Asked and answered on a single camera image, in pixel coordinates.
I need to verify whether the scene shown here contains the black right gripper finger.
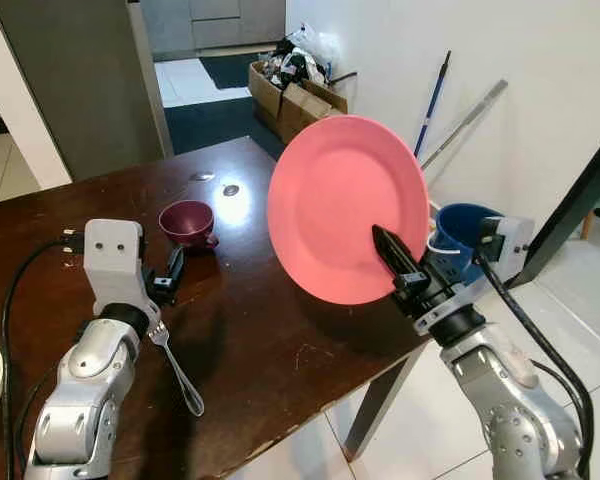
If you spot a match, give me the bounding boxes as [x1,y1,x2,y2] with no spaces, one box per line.
[370,225,422,292]

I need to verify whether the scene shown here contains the pink round plate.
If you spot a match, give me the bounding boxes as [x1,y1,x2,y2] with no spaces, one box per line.
[267,114,431,306]

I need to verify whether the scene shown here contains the maroon cup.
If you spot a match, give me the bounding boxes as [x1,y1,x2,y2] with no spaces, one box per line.
[159,200,221,251]

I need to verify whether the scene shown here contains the blue plastic bucket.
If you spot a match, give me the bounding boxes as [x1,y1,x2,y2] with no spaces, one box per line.
[434,203,507,283]

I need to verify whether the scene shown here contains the silver metal fork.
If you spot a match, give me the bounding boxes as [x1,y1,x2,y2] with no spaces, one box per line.
[148,319,206,418]

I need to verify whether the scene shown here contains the dark wooden table leg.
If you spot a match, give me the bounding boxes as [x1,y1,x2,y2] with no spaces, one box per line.
[344,343,427,462]

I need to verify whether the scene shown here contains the black slanted beam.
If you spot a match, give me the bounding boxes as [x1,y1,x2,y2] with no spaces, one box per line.
[518,120,600,287]

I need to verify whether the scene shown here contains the dark floor mat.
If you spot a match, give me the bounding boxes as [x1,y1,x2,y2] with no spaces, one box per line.
[163,52,287,158]

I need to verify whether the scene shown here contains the silver metal pole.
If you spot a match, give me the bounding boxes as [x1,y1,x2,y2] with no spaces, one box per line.
[420,80,510,172]

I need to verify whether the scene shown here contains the cardboard box with clutter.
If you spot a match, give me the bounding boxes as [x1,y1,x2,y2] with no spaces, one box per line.
[247,45,349,145]

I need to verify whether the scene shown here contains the grey door panel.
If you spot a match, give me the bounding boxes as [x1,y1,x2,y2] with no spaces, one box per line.
[0,0,174,182]

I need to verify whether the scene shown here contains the white plastic bag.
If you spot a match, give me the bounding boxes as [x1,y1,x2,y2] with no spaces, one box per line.
[285,24,343,73]

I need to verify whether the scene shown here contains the grey cabinet fronts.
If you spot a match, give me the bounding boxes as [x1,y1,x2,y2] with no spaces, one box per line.
[140,0,287,59]

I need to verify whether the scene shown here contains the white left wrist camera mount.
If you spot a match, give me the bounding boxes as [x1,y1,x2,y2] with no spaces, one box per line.
[83,219,152,317]

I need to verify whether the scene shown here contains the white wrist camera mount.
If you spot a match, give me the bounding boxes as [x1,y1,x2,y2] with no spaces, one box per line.
[83,219,152,317]
[476,215,535,288]

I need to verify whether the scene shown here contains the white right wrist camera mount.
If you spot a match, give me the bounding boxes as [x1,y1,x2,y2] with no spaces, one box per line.
[476,215,535,288]

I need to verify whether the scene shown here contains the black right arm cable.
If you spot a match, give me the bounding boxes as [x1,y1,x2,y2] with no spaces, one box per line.
[474,248,594,480]

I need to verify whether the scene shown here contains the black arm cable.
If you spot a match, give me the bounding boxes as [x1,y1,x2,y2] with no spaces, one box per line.
[0,232,85,480]
[474,248,594,480]

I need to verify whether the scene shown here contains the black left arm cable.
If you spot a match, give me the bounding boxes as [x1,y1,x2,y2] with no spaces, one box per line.
[0,232,85,480]

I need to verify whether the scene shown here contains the blue handled mop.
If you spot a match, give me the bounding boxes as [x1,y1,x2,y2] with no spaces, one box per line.
[412,51,453,161]

